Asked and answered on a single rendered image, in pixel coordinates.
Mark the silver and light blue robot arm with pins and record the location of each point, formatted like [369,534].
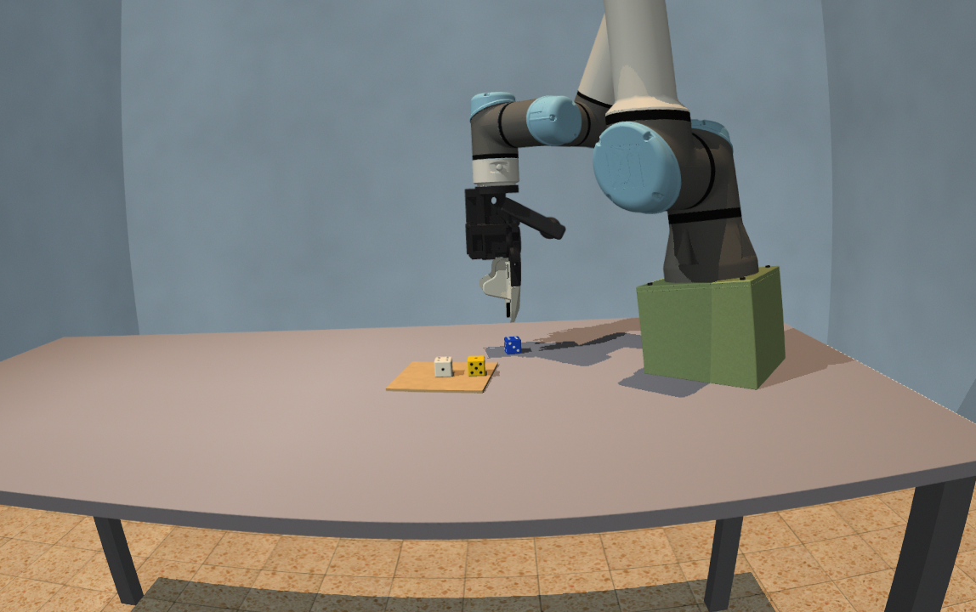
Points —
[644,158]

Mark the grey die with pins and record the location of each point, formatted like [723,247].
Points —
[443,367]

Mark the tan mat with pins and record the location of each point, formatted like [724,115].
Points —
[420,377]

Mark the yellow die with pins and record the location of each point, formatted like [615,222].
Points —
[476,366]

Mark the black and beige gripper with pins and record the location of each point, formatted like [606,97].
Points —
[495,234]

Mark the blue die with white pips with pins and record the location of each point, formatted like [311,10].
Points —
[512,345]

